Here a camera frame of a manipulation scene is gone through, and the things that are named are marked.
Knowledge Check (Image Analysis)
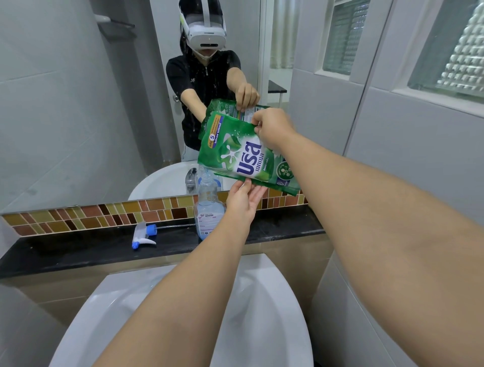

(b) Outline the person's right hand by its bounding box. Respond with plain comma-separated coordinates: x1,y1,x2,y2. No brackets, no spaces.
251,107,297,152

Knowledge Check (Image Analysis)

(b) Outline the person's left forearm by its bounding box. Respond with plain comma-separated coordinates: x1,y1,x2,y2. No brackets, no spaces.
92,215,247,367

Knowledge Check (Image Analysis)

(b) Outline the white blue spray trigger head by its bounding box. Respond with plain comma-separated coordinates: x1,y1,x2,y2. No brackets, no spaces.
131,222,197,250

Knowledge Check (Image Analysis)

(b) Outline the clear hand soap bottle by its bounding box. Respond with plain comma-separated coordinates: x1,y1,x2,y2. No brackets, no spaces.
193,172,226,241

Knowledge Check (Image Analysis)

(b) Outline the glass block window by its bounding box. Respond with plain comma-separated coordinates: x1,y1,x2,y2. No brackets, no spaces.
391,0,484,110

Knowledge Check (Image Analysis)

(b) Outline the person's right forearm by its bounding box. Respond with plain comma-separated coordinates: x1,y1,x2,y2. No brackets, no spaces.
281,130,484,367

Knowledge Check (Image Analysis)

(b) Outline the green detergent refill pouch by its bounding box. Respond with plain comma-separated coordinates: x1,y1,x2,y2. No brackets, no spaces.
197,110,301,197

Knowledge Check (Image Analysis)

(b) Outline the person's left hand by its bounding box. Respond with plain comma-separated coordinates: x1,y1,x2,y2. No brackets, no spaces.
225,178,268,228

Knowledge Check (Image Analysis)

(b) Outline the black stone ledge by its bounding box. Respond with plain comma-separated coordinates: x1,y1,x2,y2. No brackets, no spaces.
0,204,326,280

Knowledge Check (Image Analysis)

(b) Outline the brown mosaic tile strip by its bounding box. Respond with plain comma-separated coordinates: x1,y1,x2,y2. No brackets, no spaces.
2,191,309,237

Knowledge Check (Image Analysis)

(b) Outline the wall mirror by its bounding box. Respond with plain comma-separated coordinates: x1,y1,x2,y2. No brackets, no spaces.
0,0,394,216

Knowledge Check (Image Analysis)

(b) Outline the white ceramic sink basin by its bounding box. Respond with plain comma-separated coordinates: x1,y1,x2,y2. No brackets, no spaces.
49,253,315,367

